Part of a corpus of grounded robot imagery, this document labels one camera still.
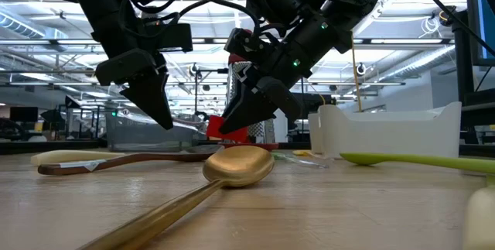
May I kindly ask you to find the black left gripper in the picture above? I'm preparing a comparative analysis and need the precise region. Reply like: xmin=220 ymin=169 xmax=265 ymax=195
xmin=94 ymin=13 xmax=175 ymax=130

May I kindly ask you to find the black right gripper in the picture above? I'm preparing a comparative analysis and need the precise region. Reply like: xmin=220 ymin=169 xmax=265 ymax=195
xmin=219 ymin=35 xmax=322 ymax=135

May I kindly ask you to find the red spatula clear handle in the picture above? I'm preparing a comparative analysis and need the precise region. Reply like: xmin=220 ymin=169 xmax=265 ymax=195
xmin=205 ymin=115 xmax=249 ymax=144

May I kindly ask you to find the gold metal spoon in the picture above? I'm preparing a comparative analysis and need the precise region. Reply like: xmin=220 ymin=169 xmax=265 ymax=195
xmin=77 ymin=145 xmax=276 ymax=250

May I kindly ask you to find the brown wooden spoon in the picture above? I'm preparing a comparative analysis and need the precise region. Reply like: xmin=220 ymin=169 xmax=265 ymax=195
xmin=37 ymin=143 xmax=226 ymax=176

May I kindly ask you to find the green spatula clear handle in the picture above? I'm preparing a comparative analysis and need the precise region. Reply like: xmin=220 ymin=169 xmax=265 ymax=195
xmin=270 ymin=152 xmax=330 ymax=170

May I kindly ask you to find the white plastic bin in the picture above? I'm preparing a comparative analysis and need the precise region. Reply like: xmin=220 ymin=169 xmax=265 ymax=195
xmin=307 ymin=111 xmax=324 ymax=155
xmin=317 ymin=101 xmax=463 ymax=159

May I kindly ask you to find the lime green silicone spoon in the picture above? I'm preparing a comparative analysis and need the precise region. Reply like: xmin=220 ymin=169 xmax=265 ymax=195
xmin=339 ymin=152 xmax=495 ymax=176

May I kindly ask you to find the grey translucent plastic bin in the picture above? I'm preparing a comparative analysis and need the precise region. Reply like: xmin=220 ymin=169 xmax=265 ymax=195
xmin=104 ymin=109 xmax=203 ymax=152

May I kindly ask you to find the black background screen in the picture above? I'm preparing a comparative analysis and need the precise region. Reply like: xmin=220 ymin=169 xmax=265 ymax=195
xmin=301 ymin=92 xmax=337 ymax=108

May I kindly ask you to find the black computer monitor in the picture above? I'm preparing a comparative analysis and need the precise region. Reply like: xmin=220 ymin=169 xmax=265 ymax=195
xmin=466 ymin=0 xmax=495 ymax=67

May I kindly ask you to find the steel box grater red handle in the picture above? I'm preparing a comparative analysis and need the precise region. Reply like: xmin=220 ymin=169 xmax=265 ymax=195
xmin=216 ymin=29 xmax=280 ymax=152

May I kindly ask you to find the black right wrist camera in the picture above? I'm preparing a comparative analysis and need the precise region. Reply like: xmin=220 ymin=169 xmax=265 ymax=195
xmin=224 ymin=28 xmax=271 ymax=65

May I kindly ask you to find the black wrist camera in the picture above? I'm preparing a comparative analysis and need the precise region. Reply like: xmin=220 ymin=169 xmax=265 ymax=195
xmin=141 ymin=22 xmax=194 ymax=53
xmin=224 ymin=28 xmax=271 ymax=65

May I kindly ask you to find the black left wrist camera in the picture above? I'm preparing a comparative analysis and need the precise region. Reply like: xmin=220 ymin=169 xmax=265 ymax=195
xmin=141 ymin=22 xmax=194 ymax=53

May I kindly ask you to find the yellow hanging cord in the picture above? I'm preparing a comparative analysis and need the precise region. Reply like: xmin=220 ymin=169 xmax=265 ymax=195
xmin=350 ymin=33 xmax=364 ymax=114

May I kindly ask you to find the black aluminium table frame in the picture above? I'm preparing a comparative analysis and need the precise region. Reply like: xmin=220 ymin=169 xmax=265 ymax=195
xmin=0 ymin=139 xmax=495 ymax=158

